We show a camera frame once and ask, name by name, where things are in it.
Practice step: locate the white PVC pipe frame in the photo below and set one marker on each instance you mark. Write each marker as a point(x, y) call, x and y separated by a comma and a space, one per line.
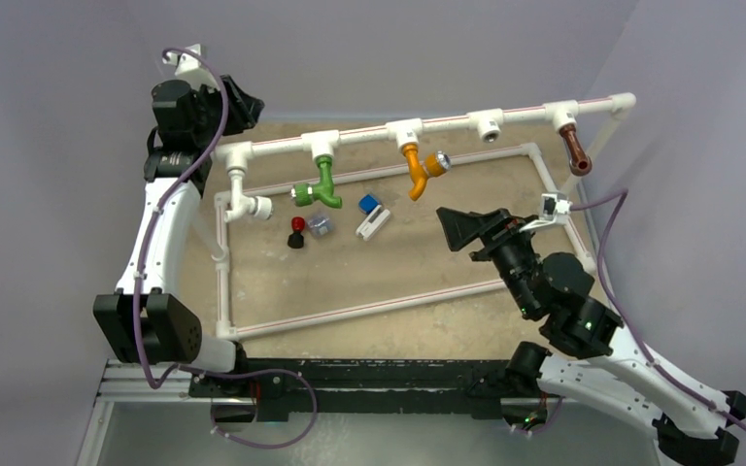
point(403, 279)

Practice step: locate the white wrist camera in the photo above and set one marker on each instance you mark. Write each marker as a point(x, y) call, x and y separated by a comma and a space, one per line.
point(189, 69)
point(555, 211)

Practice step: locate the clear plastic small box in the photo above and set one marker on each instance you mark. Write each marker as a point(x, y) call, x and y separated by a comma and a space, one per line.
point(319, 224)

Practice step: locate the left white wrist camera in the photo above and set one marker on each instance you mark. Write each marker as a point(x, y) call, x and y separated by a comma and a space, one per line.
point(189, 69)

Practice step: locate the white plastic clip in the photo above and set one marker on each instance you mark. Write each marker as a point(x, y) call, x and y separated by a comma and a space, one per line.
point(373, 223)

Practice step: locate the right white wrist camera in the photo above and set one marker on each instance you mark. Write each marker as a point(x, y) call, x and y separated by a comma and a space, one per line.
point(555, 211)

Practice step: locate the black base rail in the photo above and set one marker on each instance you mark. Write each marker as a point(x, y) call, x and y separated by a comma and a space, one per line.
point(484, 389)

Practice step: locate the blue small block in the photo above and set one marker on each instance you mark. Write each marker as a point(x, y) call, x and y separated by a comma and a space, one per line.
point(368, 203)

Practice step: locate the red and black knob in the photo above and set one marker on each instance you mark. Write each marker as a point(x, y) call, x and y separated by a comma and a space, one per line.
point(296, 237)

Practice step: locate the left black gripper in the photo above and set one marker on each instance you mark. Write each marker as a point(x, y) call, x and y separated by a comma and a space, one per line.
point(243, 111)

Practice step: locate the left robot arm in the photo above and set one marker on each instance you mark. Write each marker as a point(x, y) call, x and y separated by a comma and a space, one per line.
point(143, 320)

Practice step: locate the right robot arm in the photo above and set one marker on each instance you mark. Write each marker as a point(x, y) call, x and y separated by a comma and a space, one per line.
point(594, 356)

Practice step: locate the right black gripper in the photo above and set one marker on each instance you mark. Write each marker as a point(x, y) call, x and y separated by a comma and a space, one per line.
point(459, 229)

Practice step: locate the green plastic faucet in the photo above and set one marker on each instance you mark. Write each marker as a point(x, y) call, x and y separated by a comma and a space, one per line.
point(323, 191)

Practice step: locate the orange plastic faucet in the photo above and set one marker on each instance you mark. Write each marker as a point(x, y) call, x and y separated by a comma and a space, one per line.
point(421, 171)

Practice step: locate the white plastic faucet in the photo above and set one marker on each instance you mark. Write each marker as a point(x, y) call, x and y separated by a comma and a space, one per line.
point(235, 158)

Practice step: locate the brown plastic faucet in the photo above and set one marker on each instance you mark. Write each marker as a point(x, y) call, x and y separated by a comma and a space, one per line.
point(580, 164)

